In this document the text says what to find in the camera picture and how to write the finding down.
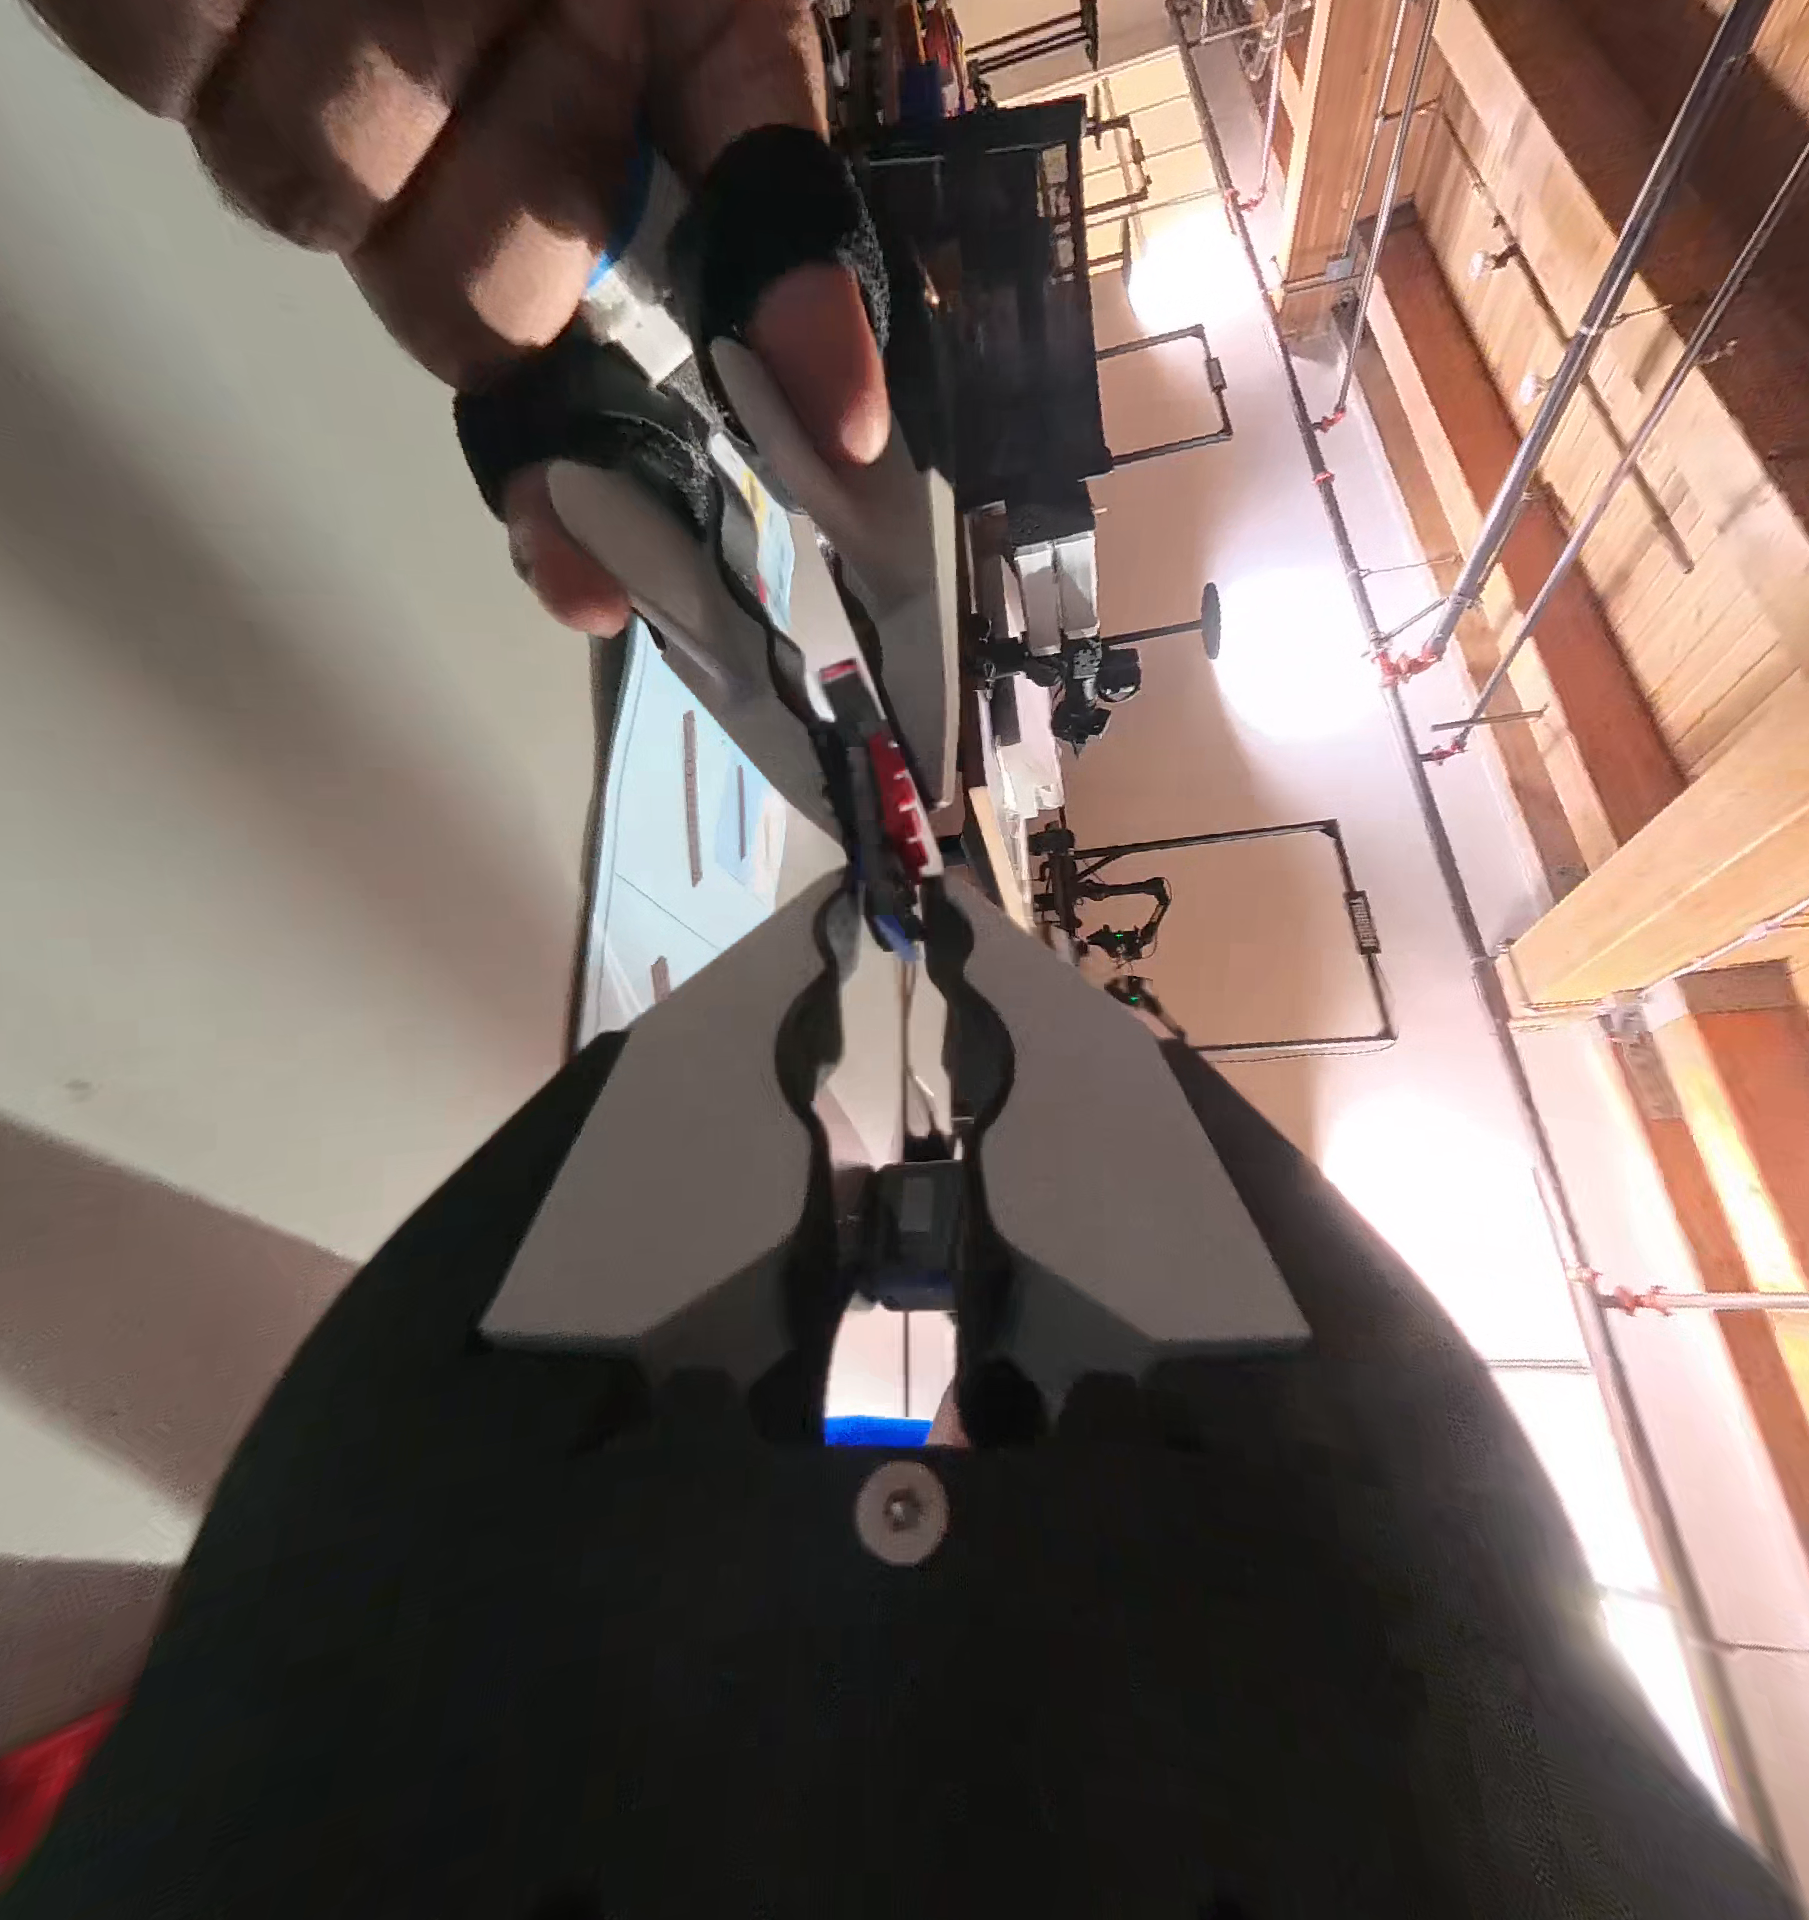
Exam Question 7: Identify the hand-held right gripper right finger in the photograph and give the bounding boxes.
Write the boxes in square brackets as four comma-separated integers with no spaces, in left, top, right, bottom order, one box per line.
[920,874,1313,1388]

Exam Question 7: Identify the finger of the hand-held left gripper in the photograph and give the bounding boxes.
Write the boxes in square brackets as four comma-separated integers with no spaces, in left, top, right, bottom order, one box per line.
[544,457,845,844]
[708,337,969,814]

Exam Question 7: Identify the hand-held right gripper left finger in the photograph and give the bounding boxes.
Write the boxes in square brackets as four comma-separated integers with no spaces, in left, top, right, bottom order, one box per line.
[476,874,864,1388]

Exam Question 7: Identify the long black toy brick plate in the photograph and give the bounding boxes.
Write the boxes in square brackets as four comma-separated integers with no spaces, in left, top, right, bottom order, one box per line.
[814,661,947,960]

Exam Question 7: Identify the grey desk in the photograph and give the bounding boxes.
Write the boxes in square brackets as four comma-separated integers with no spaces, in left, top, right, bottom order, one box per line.
[0,0,981,1893]

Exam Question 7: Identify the person's left hand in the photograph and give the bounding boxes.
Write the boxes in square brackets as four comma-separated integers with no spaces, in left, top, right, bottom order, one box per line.
[24,0,894,640]

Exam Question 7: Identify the stacked white boxes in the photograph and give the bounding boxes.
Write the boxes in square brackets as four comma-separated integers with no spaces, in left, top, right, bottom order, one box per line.
[1007,527,1104,657]

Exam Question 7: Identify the black box device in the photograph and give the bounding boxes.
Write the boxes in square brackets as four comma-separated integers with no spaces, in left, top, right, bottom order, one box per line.
[856,1160,969,1309]

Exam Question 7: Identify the light blue instruction booklet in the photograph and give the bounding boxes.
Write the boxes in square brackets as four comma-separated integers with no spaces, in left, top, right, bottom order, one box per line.
[571,450,861,1053]

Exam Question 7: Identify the black mesh cabinet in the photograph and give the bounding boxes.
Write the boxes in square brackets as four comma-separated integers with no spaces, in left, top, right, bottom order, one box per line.
[859,97,1114,481]

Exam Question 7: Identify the wooden work table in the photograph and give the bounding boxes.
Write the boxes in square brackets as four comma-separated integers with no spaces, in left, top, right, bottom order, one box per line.
[964,511,1044,936]

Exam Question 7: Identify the black floor lamp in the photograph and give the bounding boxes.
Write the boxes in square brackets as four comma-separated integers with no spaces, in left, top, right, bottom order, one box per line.
[1095,582,1223,664]

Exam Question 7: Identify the sprinkler pipe with red clamps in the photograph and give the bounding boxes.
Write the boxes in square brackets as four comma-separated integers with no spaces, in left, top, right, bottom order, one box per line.
[1170,0,1794,1865]

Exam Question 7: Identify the steel ceiling pipe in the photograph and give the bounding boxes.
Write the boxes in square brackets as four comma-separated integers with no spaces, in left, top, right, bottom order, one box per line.
[1426,0,1784,664]

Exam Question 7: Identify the power adapter cable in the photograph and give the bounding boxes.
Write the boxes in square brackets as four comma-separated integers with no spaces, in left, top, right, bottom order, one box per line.
[895,959,981,1145]

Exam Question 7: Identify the black overhead stand frame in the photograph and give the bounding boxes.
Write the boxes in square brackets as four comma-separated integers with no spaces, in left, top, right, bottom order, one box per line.
[1064,817,1398,1063]
[1095,321,1236,468]

